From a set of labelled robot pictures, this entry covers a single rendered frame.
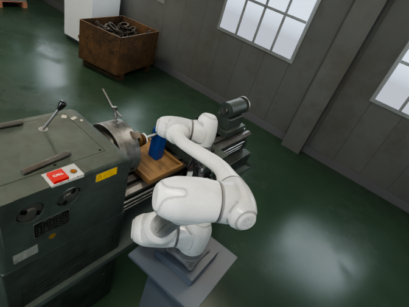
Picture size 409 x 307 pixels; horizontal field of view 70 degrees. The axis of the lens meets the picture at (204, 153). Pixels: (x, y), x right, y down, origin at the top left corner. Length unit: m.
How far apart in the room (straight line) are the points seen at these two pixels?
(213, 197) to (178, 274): 0.82
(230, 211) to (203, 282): 0.81
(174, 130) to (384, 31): 3.39
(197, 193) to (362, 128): 3.81
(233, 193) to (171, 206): 0.19
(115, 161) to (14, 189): 0.40
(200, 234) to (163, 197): 0.63
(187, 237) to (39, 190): 0.67
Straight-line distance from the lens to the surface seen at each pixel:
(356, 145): 4.59
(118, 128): 1.62
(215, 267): 1.73
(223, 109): 2.44
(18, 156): 1.39
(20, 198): 1.22
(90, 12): 5.82
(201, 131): 1.37
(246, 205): 0.89
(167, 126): 1.34
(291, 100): 4.63
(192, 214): 0.86
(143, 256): 1.67
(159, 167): 1.95
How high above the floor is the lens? 2.13
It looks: 34 degrees down
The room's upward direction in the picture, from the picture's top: 19 degrees clockwise
